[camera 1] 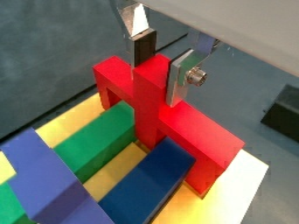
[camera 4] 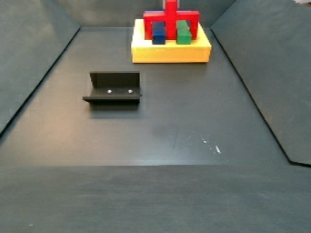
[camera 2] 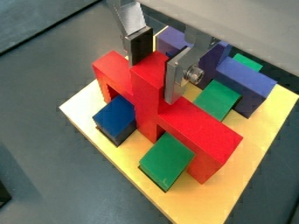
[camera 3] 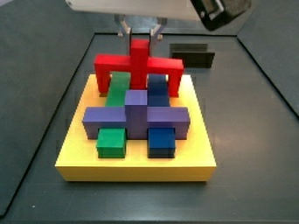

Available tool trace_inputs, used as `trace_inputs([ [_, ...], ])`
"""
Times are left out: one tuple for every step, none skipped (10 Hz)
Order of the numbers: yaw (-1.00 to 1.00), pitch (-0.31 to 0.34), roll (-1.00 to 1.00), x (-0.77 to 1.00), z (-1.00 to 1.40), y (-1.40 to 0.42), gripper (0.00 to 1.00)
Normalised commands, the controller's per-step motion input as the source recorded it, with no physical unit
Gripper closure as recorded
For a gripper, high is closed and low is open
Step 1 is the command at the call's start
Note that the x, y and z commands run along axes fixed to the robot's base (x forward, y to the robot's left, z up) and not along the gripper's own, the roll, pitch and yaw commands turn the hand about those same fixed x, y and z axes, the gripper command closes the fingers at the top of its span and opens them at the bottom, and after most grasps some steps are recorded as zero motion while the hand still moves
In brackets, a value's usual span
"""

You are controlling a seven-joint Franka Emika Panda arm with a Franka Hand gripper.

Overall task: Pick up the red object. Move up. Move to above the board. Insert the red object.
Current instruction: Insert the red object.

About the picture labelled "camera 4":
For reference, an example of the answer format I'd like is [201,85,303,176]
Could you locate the red wooden block object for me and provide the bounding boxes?
[143,0,199,40]

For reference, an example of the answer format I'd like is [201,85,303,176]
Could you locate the yellow wooden board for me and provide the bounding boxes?
[131,19,211,64]

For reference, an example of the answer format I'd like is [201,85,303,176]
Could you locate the green wooden block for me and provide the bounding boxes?
[176,20,192,45]

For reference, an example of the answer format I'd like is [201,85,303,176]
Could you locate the blue wooden block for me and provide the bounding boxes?
[152,22,165,45]

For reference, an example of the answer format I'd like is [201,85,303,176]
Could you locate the black angled bracket holder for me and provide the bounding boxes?
[82,71,141,103]

